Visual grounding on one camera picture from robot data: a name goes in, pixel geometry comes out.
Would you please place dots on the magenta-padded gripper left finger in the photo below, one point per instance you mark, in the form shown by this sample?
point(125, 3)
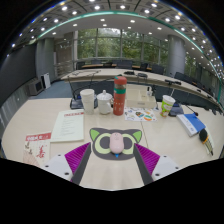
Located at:
point(58, 165)

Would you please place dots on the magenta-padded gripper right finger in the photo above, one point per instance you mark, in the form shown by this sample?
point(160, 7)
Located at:
point(164, 166)

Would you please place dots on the pink computer mouse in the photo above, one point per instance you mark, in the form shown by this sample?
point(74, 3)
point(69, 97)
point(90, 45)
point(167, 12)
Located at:
point(116, 142)

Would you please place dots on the dark cat-face mouse pad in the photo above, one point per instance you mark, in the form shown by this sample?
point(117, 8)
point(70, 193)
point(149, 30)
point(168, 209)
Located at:
point(100, 145)

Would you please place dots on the red and white booklet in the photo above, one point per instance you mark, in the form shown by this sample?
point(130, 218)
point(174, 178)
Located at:
point(36, 150)

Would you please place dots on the white paper booklet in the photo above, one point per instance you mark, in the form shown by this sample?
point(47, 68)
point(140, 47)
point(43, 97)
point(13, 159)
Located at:
point(68, 126)

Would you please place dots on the blue and white book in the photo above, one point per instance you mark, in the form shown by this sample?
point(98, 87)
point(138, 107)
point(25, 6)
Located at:
point(191, 124)

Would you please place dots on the dark gooseneck microphone base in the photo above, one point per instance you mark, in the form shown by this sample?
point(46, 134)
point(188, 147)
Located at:
point(175, 110)

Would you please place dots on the colourful sticker sheet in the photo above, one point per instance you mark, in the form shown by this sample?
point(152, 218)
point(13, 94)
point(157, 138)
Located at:
point(140, 114)

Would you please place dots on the green-printed paper drink cup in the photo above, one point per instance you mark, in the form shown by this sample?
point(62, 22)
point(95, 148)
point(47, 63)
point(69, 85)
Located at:
point(166, 106)

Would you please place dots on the black gooseneck desk microphone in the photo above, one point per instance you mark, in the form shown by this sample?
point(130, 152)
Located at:
point(76, 104)

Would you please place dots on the white paper cup stack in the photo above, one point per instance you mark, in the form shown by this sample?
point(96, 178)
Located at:
point(87, 101)

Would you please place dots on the cream cardboard box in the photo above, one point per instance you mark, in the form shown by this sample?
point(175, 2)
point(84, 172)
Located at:
point(141, 99)

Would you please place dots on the white lidded ceramic mug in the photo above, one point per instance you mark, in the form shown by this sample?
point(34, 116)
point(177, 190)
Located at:
point(104, 104)

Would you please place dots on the grey monitor on floor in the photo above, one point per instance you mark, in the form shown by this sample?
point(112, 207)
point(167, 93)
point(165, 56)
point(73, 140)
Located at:
point(35, 87)

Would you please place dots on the red bottle with green band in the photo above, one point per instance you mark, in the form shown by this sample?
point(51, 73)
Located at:
point(119, 98)

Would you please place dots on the white floor cabinet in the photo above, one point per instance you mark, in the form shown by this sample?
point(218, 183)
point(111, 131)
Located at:
point(45, 80)

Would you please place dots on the curved conference table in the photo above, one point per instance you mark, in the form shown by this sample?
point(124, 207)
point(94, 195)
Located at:
point(106, 74)

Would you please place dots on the dark office chairs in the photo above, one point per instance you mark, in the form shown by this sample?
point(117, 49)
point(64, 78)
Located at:
point(123, 64)

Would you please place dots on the ceiling lights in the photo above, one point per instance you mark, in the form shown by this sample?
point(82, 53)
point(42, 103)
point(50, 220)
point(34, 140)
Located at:
point(97, 7)

